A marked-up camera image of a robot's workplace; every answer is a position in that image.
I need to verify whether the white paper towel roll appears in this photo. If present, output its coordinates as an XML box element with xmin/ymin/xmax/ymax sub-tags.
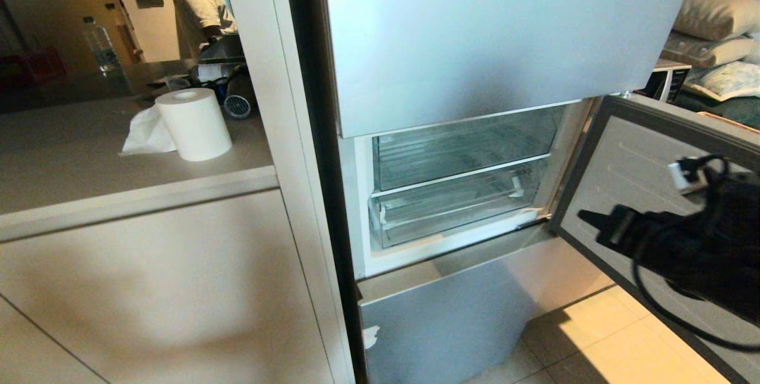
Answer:
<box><xmin>155</xmin><ymin>88</ymin><xmax>233</xmax><ymax>163</ymax></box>

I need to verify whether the round grey ribbed vent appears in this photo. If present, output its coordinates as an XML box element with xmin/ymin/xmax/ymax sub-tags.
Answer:
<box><xmin>224</xmin><ymin>94</ymin><xmax>252</xmax><ymax>120</ymax></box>

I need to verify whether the clear plastic water bottle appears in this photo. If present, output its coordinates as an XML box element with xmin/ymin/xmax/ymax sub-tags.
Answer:
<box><xmin>83</xmin><ymin>15</ymin><xmax>121</xmax><ymax>74</ymax></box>

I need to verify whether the person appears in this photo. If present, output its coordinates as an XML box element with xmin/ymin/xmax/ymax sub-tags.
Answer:
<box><xmin>170</xmin><ymin>0</ymin><xmax>239</xmax><ymax>59</ymax></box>

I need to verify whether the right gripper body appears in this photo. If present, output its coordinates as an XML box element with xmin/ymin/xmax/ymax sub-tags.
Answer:
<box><xmin>596</xmin><ymin>204</ymin><xmax>713</xmax><ymax>281</ymax></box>

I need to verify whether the grey kitchen counter cabinet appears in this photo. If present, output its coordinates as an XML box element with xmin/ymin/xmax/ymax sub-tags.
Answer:
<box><xmin>0</xmin><ymin>61</ymin><xmax>356</xmax><ymax>384</ymax></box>

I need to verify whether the beige pillow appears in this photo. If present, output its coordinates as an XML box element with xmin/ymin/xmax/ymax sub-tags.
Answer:
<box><xmin>661</xmin><ymin>30</ymin><xmax>759</xmax><ymax>69</ymax></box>
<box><xmin>673</xmin><ymin>0</ymin><xmax>760</xmax><ymax>42</ymax></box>

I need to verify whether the open grey fridge door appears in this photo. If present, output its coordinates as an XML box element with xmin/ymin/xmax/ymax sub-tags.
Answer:
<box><xmin>547</xmin><ymin>94</ymin><xmax>760</xmax><ymax>384</ymax></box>

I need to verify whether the patterned light pillow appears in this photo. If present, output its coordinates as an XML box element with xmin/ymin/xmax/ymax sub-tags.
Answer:
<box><xmin>682</xmin><ymin>61</ymin><xmax>760</xmax><ymax>102</ymax></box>

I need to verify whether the large silver fridge door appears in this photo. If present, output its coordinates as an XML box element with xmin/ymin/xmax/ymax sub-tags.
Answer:
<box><xmin>321</xmin><ymin>0</ymin><xmax>702</xmax><ymax>139</ymax></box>

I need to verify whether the white microwave oven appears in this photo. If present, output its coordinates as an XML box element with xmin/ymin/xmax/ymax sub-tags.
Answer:
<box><xmin>636</xmin><ymin>58</ymin><xmax>693</xmax><ymax>104</ymax></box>

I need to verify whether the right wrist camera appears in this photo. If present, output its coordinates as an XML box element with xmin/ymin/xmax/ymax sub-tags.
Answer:
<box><xmin>668</xmin><ymin>155</ymin><xmax>729</xmax><ymax>196</ymax></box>

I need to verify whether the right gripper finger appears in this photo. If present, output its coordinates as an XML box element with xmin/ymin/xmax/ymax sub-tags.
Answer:
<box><xmin>578</xmin><ymin>210</ymin><xmax>618</xmax><ymax>234</ymax></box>

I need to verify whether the clear fridge drawer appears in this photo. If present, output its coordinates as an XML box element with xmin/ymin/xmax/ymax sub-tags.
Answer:
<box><xmin>368</xmin><ymin>158</ymin><xmax>550</xmax><ymax>249</ymax></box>
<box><xmin>372</xmin><ymin>105</ymin><xmax>566</xmax><ymax>192</ymax></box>

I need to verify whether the red crate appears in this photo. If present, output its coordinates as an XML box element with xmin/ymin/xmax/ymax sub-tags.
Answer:
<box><xmin>0</xmin><ymin>47</ymin><xmax>67</xmax><ymax>81</ymax></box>

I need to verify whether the silver fridge bottom door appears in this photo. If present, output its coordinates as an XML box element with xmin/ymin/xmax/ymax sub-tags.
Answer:
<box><xmin>357</xmin><ymin>240</ymin><xmax>613</xmax><ymax>384</ymax></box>

